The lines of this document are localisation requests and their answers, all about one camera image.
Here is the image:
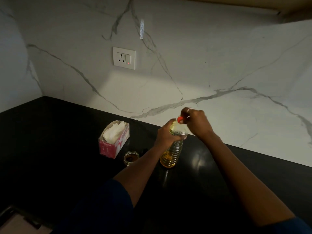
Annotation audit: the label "person's left hand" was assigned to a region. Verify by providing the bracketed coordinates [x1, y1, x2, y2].
[154, 118, 186, 150]

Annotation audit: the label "person's right hand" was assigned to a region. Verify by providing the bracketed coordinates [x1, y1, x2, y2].
[179, 107, 215, 141]

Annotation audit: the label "large clear plastic oil bottle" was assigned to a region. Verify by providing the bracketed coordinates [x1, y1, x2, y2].
[160, 119, 189, 168]

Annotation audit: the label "small glass oil dispenser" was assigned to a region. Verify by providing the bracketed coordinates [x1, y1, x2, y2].
[123, 150, 140, 166]

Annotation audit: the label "wall cabinet with white interior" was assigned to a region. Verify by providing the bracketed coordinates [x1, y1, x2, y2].
[168, 0, 312, 23]

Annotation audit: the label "person's right forearm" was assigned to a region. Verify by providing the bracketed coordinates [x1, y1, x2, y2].
[202, 133, 295, 227]

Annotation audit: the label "black countertop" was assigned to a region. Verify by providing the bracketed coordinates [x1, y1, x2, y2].
[0, 96, 312, 234]

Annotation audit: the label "white tissues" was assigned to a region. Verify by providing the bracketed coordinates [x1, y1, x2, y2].
[102, 121, 125, 145]

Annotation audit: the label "pink tissue box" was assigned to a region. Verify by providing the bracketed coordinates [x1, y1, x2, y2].
[98, 120, 130, 160]

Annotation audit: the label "blue right shirt sleeve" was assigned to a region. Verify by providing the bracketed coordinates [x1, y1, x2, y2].
[266, 216, 312, 234]

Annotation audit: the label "white wall socket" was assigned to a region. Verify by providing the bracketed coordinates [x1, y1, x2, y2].
[112, 46, 136, 70]

